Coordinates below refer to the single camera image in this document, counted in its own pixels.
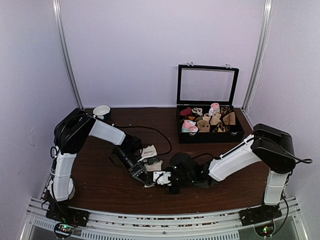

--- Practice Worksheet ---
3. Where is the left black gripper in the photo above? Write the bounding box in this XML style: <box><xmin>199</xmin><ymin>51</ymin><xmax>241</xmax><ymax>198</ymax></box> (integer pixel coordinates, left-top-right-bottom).
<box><xmin>114</xmin><ymin>147</ymin><xmax>151</xmax><ymax>187</ymax></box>

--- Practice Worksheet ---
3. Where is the cream and brown sock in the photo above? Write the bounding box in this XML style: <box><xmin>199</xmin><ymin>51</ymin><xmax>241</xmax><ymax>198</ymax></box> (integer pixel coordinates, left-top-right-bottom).
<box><xmin>140</xmin><ymin>145</ymin><xmax>163</xmax><ymax>172</ymax></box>

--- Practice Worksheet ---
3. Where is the tan brown ribbed sock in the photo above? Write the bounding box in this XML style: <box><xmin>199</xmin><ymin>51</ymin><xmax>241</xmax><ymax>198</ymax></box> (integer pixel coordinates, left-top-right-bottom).
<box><xmin>222</xmin><ymin>112</ymin><xmax>236</xmax><ymax>126</ymax></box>

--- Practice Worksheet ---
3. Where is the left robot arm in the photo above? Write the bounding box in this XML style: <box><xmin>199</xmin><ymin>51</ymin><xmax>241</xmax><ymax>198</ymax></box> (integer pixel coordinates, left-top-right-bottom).
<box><xmin>49</xmin><ymin>108</ymin><xmax>152</xmax><ymax>202</ymax></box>

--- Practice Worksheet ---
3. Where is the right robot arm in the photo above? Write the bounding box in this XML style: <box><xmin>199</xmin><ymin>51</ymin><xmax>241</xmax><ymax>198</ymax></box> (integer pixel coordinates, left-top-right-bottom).
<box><xmin>161</xmin><ymin>123</ymin><xmax>296</xmax><ymax>221</ymax></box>

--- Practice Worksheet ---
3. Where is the pink mint rolled sock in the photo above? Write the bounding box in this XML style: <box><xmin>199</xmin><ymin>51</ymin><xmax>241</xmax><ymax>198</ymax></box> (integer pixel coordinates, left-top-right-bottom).
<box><xmin>181</xmin><ymin>119</ymin><xmax>199</xmax><ymax>133</ymax></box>

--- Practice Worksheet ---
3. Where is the tan rolled sock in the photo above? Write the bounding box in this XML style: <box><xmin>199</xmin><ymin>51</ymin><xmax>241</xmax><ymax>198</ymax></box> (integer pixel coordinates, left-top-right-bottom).
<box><xmin>195</xmin><ymin>113</ymin><xmax>211</xmax><ymax>133</ymax></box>

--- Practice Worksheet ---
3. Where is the brown diamond rolled sock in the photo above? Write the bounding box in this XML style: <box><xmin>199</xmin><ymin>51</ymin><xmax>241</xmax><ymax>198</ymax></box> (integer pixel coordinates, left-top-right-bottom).
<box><xmin>213</xmin><ymin>122</ymin><xmax>230</xmax><ymax>133</ymax></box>

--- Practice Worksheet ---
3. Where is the dark red rolled sock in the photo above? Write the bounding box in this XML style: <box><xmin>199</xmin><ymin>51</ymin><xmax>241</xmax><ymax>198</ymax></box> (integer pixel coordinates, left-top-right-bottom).
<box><xmin>179</xmin><ymin>107</ymin><xmax>193</xmax><ymax>117</ymax></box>

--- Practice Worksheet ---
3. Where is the beige rolled sock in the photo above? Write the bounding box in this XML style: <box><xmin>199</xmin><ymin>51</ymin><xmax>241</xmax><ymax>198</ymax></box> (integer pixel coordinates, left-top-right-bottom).
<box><xmin>209</xmin><ymin>112</ymin><xmax>222</xmax><ymax>126</ymax></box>

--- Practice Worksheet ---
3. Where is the cream brown rolled sock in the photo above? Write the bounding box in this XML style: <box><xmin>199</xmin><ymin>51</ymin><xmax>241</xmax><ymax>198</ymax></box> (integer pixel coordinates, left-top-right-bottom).
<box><xmin>191</xmin><ymin>107</ymin><xmax>203</xmax><ymax>117</ymax></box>

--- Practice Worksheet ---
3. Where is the black storage box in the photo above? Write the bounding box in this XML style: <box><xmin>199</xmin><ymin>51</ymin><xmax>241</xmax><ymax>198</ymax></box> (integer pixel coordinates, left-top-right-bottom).
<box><xmin>176</xmin><ymin>105</ymin><xmax>245</xmax><ymax>144</ymax></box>

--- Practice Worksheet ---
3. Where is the pink white rolled sock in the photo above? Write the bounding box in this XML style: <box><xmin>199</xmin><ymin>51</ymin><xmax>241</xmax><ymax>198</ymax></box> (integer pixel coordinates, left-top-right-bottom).
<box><xmin>208</xmin><ymin>102</ymin><xmax>220</xmax><ymax>116</ymax></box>

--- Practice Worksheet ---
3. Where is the dark bowl white inside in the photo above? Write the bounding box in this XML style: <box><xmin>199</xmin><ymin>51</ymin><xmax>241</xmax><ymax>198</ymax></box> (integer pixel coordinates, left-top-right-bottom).
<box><xmin>92</xmin><ymin>105</ymin><xmax>111</xmax><ymax>121</ymax></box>

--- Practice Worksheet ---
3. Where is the brown argyle rolled sock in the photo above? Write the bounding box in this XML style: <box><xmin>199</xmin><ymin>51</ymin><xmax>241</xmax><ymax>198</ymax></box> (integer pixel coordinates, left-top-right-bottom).
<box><xmin>220</xmin><ymin>105</ymin><xmax>234</xmax><ymax>116</ymax></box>

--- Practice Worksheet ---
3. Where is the black glass box lid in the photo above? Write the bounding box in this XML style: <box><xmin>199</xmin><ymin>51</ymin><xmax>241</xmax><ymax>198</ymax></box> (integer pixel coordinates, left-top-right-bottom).
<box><xmin>176</xmin><ymin>62</ymin><xmax>240</xmax><ymax>106</ymax></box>

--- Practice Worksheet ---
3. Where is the left round circuit board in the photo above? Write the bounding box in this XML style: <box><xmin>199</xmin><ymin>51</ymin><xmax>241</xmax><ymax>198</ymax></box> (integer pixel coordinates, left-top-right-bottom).
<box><xmin>53</xmin><ymin>222</ymin><xmax>75</xmax><ymax>239</ymax></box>

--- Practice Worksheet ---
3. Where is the round circuit board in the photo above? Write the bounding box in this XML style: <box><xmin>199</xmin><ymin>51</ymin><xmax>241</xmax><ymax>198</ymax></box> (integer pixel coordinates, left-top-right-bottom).
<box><xmin>53</xmin><ymin>222</ymin><xmax>75</xmax><ymax>239</ymax></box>
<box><xmin>254</xmin><ymin>222</ymin><xmax>275</xmax><ymax>238</ymax></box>

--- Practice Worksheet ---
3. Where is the right round circuit board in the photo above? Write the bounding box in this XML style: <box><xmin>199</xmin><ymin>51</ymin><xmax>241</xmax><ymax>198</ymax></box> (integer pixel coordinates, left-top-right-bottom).
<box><xmin>254</xmin><ymin>222</ymin><xmax>275</xmax><ymax>238</ymax></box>

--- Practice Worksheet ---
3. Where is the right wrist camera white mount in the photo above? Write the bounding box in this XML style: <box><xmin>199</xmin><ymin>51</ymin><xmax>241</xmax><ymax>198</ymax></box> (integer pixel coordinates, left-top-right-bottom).
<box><xmin>152</xmin><ymin>171</ymin><xmax>172</xmax><ymax>186</ymax></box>

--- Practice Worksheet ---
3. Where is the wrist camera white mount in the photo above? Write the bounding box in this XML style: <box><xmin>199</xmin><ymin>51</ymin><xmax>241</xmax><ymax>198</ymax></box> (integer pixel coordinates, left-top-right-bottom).
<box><xmin>152</xmin><ymin>171</ymin><xmax>172</xmax><ymax>186</ymax></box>
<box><xmin>139</xmin><ymin>156</ymin><xmax>160</xmax><ymax>165</ymax></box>

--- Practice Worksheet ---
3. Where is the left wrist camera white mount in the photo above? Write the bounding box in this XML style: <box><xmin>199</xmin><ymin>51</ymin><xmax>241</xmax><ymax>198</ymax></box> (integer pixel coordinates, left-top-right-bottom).
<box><xmin>139</xmin><ymin>156</ymin><xmax>160</xmax><ymax>165</ymax></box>

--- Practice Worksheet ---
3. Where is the front aluminium rail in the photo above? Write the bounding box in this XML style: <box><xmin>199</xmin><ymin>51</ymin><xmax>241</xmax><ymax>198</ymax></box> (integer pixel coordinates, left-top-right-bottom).
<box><xmin>19</xmin><ymin>196</ymin><xmax>308</xmax><ymax>240</ymax></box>

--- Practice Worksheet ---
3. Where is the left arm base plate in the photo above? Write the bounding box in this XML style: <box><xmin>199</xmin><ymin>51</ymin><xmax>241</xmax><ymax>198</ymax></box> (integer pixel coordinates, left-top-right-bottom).
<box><xmin>45</xmin><ymin>208</ymin><xmax>90</xmax><ymax>227</ymax></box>

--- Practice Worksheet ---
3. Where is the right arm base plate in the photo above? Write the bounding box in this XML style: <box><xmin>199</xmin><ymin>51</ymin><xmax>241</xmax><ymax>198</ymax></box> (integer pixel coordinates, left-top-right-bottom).
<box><xmin>238</xmin><ymin>205</ymin><xmax>282</xmax><ymax>226</ymax></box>

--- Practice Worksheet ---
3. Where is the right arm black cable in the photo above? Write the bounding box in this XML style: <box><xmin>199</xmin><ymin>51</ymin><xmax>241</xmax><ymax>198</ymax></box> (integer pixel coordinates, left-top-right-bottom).
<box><xmin>192</xmin><ymin>136</ymin><xmax>313</xmax><ymax>166</ymax></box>

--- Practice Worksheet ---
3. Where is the right aluminium frame post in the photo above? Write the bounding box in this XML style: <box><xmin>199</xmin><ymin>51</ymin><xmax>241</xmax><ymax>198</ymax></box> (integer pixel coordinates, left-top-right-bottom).
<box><xmin>242</xmin><ymin>0</ymin><xmax>274</xmax><ymax>114</ymax></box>

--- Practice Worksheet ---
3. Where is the aluminium frame post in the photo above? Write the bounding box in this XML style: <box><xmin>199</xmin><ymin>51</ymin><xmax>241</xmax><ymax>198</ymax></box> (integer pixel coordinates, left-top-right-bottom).
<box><xmin>242</xmin><ymin>0</ymin><xmax>274</xmax><ymax>114</ymax></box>
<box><xmin>52</xmin><ymin>0</ymin><xmax>84</xmax><ymax>109</ymax></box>

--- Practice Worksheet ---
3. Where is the left aluminium frame post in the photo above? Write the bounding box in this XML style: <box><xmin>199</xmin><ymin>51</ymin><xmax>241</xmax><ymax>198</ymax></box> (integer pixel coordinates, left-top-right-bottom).
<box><xmin>52</xmin><ymin>0</ymin><xmax>84</xmax><ymax>109</ymax></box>

